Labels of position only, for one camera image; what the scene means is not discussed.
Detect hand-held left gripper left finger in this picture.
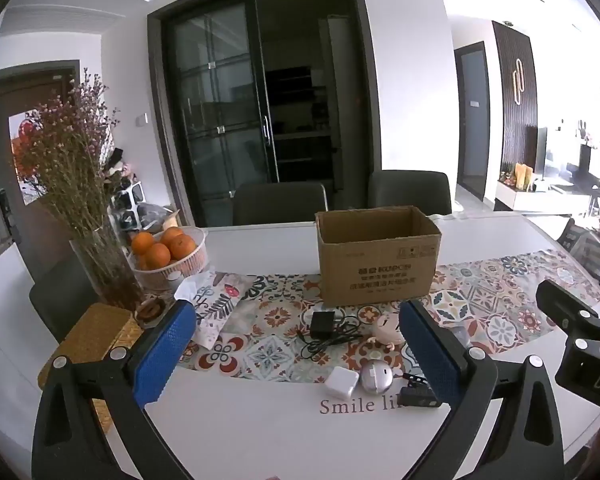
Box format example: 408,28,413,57
31,300,198,480

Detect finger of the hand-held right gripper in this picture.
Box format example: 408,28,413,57
536,280,600,344

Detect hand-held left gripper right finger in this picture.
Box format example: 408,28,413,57
399,299,566,480

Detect pink round toy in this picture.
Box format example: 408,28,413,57
371,311,406,347

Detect silver round device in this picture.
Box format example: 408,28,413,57
358,360,394,394

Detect brown cardboard box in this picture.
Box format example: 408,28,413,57
314,206,442,307

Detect small black clip device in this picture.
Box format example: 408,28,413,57
399,374,441,409

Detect small brown dish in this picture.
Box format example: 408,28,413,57
134,296,167,324

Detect dark side chair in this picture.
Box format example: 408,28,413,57
555,217,600,306

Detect printed tissue pack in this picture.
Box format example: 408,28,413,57
174,270,252,351

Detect woven yellow box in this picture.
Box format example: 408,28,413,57
37,303,144,436

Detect white fruit basket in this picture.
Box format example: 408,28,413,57
129,226,209,292

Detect white charger cube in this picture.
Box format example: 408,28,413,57
325,366,360,397

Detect pile of oranges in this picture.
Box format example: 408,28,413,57
131,227,199,271

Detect glass vase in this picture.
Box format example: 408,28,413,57
69,225,146,312

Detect white low cabinet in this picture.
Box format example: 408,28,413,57
494,179,600,214

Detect patterned table runner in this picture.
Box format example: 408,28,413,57
179,247,600,386

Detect dark dining chair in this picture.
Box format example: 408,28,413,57
28,255,102,344
232,182,329,226
367,170,453,217

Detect orange decor items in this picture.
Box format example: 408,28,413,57
513,162,536,192

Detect cardboard box with clutter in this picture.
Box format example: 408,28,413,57
136,203,182,235

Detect cluttered white shelf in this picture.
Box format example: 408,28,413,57
104,147,146,233

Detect brown wooden door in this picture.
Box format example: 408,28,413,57
0,60,83,286

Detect dark interior door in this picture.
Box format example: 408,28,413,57
454,41,491,202

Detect dried flower bouquet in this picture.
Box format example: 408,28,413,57
16,67,125,243

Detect black glass sliding door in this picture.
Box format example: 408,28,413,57
147,0,384,228

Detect black power adapter with cable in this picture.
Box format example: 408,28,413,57
297,311,364,361

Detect dark slatted wall panel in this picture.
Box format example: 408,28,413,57
492,20,539,177

